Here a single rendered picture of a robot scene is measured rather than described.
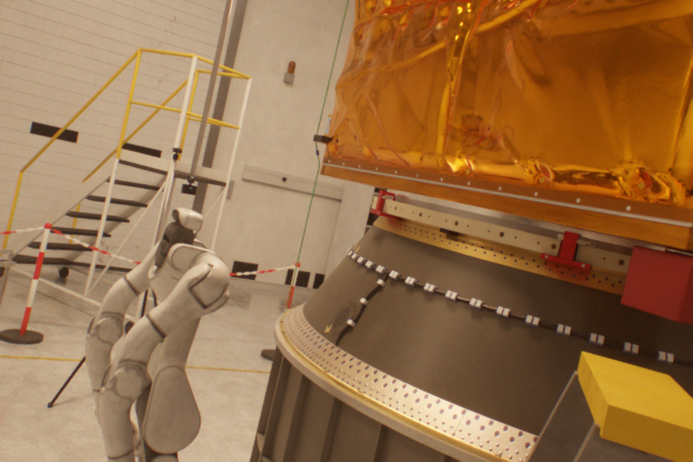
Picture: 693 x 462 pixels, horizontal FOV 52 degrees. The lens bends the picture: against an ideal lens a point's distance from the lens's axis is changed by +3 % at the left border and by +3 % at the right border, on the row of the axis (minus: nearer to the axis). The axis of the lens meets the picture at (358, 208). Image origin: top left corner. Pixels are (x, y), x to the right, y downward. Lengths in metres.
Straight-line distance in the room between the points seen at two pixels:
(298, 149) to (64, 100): 3.13
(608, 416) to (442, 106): 1.51
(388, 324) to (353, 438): 0.33
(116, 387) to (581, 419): 1.07
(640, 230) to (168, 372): 1.27
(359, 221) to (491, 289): 7.75
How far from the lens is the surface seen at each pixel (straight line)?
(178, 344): 2.06
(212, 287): 1.82
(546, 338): 1.92
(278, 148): 10.00
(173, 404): 2.07
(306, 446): 2.23
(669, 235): 1.63
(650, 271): 1.69
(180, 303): 1.81
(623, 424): 1.03
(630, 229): 1.70
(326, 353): 2.18
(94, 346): 2.29
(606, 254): 1.95
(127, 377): 1.83
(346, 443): 2.07
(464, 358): 1.93
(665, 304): 1.66
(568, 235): 1.94
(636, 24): 1.79
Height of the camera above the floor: 1.72
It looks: 2 degrees down
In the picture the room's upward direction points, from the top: 13 degrees clockwise
